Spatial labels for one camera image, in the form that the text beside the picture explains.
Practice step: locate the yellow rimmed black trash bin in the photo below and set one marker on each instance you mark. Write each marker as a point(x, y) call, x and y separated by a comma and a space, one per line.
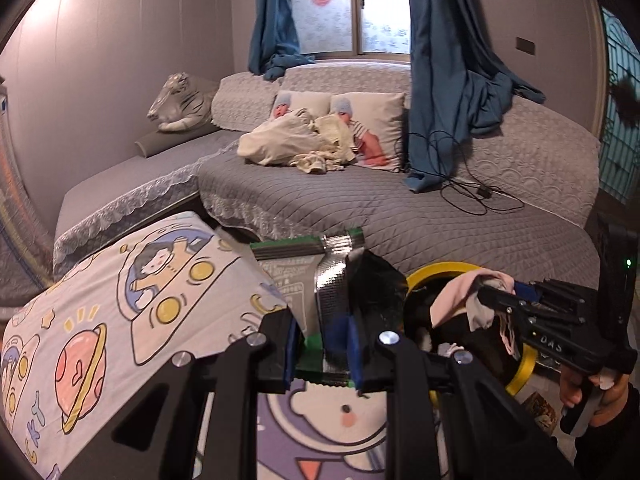
point(430, 272)

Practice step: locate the cream blanket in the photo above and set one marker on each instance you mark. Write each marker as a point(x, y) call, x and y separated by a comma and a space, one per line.
point(275, 140)

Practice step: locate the striped patterned sheet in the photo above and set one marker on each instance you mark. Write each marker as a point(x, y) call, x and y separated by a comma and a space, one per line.
point(6, 175)

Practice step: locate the person's right hand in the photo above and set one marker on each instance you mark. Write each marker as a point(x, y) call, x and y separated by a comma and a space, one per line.
point(572, 390)

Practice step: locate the cartoon printed blanket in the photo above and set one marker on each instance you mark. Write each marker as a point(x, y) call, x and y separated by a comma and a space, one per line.
point(100, 310)

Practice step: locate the white lace sofa cover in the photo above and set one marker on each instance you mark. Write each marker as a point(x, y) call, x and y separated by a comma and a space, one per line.
point(245, 100)
point(540, 160)

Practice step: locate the pale yellow cloth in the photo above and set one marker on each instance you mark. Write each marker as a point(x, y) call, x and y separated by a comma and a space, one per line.
point(335, 140)

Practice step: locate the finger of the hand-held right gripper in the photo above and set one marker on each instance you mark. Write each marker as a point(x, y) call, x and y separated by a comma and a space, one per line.
point(500, 297)
point(555, 302)

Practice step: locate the person's right forearm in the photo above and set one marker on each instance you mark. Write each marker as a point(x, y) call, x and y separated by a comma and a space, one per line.
point(610, 452)

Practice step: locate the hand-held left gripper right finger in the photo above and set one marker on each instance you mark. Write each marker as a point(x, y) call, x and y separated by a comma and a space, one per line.
point(352, 350)

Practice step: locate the dark wall switch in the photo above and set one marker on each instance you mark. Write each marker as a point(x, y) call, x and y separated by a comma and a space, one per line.
point(525, 46)

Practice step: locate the blue curtain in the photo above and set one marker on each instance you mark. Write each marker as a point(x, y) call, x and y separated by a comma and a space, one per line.
point(450, 85)
point(272, 20)

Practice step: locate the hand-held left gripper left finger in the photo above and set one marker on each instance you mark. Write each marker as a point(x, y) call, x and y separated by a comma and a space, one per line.
point(289, 355)

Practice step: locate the baby print pillow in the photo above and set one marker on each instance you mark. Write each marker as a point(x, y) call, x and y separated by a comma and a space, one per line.
point(380, 125)
point(305, 102)

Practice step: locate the grey bolster pillow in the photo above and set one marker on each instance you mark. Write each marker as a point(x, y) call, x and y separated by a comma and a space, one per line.
point(165, 140)

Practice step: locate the green patterned glass door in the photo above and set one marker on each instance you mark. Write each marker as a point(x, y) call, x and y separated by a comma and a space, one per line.
point(620, 150)

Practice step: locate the green silver foil packet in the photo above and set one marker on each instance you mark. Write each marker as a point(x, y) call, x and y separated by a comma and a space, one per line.
point(330, 280)

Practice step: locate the white tiger plush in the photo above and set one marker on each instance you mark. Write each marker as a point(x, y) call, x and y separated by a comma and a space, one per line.
point(180, 102)

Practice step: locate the pink cloth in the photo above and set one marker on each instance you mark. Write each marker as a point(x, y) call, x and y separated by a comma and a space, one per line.
point(450, 300)

